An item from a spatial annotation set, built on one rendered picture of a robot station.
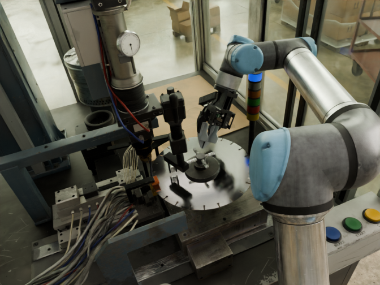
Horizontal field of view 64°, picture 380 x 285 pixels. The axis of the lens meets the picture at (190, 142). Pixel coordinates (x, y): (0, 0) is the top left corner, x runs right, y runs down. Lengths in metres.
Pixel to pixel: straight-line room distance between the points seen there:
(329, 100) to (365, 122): 0.11
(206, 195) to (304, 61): 0.44
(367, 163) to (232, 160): 0.54
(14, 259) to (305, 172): 0.99
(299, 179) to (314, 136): 0.07
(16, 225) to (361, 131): 1.15
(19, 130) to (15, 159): 0.26
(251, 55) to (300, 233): 0.45
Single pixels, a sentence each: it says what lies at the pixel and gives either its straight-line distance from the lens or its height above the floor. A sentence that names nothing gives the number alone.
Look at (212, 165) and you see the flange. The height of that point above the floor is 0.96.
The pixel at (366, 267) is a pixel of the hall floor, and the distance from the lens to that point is 2.00.
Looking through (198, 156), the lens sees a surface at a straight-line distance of 0.94.
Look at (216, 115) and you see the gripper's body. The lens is 0.92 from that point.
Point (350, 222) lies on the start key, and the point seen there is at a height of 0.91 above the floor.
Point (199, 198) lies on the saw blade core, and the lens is 0.89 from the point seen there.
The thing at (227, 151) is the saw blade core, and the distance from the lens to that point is 1.03.
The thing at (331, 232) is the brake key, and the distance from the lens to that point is 0.92.
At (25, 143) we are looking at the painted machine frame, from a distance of 1.35.
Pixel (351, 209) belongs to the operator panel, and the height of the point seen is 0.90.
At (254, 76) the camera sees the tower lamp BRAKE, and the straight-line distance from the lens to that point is 1.04.
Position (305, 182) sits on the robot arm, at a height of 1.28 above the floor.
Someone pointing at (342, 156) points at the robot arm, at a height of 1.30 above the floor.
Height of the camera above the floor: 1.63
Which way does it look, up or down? 39 degrees down
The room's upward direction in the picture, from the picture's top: 6 degrees counter-clockwise
